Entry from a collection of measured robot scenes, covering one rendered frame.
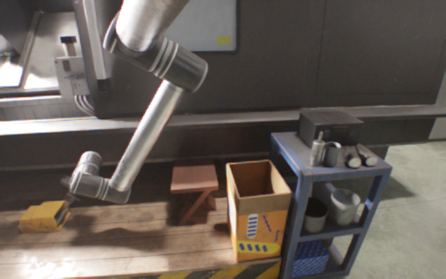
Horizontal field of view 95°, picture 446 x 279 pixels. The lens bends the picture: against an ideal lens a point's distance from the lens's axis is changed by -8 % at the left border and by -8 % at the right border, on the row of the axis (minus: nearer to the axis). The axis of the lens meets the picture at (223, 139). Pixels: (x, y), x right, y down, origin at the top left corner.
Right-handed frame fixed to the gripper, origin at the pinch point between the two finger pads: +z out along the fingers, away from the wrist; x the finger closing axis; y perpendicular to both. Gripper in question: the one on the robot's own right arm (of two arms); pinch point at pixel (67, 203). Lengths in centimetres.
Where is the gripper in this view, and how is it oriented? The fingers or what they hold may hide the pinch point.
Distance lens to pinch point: 162.9
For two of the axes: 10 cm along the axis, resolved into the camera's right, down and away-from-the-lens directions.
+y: 7.8, 5.1, 3.5
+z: -6.1, 7.5, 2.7
